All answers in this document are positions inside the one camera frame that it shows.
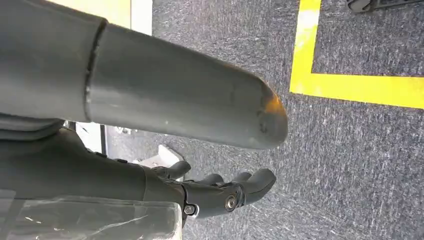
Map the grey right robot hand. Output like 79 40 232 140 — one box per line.
0 0 289 220

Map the white desk foot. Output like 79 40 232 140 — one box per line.
131 144 185 182

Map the black chair base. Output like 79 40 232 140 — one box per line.
345 0 424 14

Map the clear plastic cover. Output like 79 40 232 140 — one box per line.
0 190 184 240

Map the yellow floor tape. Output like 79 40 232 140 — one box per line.
289 0 424 110

